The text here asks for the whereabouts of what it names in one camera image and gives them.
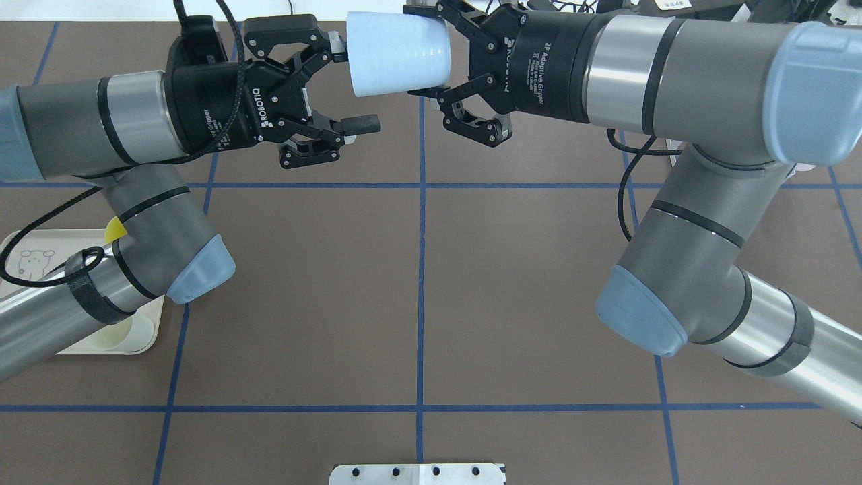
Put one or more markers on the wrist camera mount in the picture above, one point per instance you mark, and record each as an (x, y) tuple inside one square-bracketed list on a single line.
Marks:
[(199, 43)]

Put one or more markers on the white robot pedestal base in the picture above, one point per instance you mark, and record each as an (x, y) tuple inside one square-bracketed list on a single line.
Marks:
[(419, 473)]

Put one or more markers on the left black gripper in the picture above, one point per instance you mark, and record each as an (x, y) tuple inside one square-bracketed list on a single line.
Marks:
[(199, 108)]

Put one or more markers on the white wire cup rack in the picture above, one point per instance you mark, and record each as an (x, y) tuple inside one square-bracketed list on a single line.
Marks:
[(674, 146)]

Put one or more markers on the cream white cup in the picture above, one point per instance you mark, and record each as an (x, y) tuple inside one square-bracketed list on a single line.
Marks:
[(130, 336)]

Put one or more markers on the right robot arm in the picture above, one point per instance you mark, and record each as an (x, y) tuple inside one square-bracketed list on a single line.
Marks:
[(749, 103)]

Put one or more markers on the blue cup back row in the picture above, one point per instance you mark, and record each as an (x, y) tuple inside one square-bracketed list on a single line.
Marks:
[(396, 52)]

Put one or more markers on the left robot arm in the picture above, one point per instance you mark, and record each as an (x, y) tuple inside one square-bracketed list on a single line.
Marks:
[(125, 136)]

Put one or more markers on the cream plastic tray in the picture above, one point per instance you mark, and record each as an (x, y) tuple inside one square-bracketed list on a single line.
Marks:
[(43, 250)]

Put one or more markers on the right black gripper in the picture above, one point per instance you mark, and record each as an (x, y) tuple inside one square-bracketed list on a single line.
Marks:
[(549, 66)]

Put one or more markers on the yellow cup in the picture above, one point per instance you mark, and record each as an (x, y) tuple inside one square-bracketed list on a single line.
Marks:
[(114, 230)]

